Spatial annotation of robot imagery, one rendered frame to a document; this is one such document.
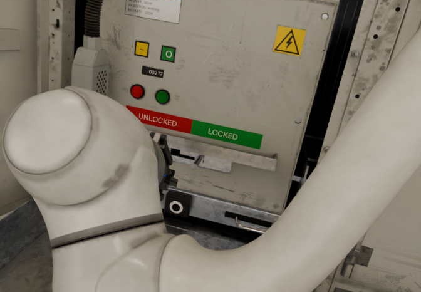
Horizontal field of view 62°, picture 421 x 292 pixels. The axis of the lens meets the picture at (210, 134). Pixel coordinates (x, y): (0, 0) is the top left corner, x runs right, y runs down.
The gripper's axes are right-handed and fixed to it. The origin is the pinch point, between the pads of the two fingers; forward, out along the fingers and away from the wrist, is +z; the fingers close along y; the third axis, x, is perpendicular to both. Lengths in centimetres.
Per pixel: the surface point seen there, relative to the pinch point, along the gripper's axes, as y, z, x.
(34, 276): 22.0, -1.8, -18.2
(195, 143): -9.3, 9.2, 2.0
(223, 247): 11.0, 17.3, 12.6
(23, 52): -18.8, -0.2, -36.9
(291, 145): -13.9, 11.0, 22.2
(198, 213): 5.4, 20.9, 5.0
